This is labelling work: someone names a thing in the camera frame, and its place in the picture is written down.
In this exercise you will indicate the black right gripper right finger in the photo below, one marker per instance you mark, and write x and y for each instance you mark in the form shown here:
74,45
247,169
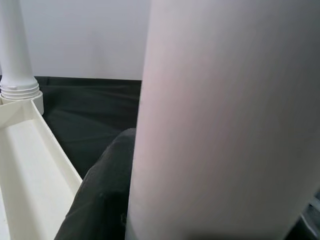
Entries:
310,222

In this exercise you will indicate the white plastic table leg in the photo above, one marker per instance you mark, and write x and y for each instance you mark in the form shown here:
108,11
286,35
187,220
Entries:
225,112
13,50

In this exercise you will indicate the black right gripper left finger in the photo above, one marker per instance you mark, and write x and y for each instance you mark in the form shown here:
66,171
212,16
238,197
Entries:
100,195

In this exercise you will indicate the white plastic table top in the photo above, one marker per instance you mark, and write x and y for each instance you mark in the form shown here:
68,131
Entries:
30,162

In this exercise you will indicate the black tablecloth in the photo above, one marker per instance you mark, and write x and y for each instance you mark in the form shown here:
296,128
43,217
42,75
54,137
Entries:
87,112

